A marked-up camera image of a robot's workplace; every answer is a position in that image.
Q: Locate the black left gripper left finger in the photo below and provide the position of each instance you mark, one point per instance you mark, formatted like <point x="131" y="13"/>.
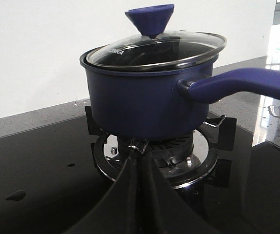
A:
<point x="116" y="211"/>

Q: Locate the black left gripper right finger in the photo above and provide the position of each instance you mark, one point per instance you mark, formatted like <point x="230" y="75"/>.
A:
<point x="164" y="212"/>

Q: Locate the black pot support grate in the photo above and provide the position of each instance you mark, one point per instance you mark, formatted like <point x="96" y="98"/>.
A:
<point x="219" y="132"/>

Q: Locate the black gas burner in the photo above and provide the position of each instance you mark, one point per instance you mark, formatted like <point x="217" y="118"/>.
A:
<point x="183" y="160"/>

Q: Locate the black glass gas stove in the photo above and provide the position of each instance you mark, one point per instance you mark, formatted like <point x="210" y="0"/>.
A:
<point x="48" y="182"/>

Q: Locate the dark blue saucepan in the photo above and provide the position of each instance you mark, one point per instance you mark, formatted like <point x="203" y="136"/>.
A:
<point x="167" y="104"/>

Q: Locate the glass lid with blue knob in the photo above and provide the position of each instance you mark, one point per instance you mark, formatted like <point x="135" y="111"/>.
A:
<point x="154" y="48"/>

